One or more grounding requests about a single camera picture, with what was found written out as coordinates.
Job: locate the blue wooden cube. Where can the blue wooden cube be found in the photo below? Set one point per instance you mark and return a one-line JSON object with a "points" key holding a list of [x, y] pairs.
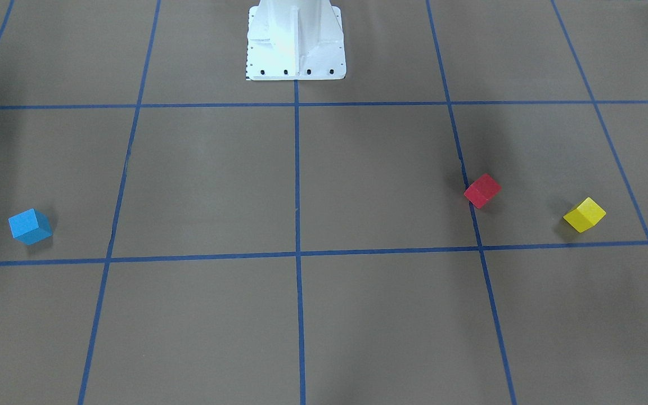
{"points": [[30, 227]]}

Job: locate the yellow wooden cube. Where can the yellow wooden cube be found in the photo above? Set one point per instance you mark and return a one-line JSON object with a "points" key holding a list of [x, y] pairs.
{"points": [[584, 215]]}

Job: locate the red wooden cube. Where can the red wooden cube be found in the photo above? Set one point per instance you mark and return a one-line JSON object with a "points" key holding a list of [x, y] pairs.
{"points": [[482, 190]]}

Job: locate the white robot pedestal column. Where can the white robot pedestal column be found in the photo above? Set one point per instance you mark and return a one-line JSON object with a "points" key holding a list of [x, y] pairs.
{"points": [[295, 40]]}

